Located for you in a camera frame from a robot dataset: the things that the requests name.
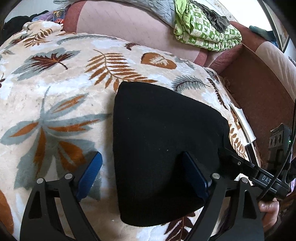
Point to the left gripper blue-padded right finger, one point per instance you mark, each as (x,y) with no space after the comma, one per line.
(230,209)

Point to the black clothes pile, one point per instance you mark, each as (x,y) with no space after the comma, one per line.
(15,25)

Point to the colourful printed item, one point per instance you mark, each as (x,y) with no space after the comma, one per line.
(56,16)

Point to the leaf patterned fleece blanket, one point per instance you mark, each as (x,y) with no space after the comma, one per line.
(57,98)

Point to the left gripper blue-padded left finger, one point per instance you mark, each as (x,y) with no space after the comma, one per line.
(41,219)

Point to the black camera mount box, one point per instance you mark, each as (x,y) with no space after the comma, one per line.
(278,144)

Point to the dark grey cloth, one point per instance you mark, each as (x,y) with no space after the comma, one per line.
(220,23)

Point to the pink bolster pillow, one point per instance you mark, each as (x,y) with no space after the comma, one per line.
(129,23)

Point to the white open notebook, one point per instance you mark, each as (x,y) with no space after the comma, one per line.
(243,123)

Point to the green white patterned quilt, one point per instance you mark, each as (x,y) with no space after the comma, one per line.
(192,27)

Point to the brown bed headboard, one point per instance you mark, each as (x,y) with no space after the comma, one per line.
(262,81)

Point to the framed wall picture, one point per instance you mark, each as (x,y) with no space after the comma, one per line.
(279,31)

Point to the person's right hand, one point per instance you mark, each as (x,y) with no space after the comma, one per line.
(270,219)

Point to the black smartphone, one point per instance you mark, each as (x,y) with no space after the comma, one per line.
(251,154)

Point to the black pants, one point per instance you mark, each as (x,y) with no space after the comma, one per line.
(153,129)

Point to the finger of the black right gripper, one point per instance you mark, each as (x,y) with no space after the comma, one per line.
(233,165)

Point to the grey quilted blanket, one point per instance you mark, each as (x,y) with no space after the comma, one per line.
(164,10)

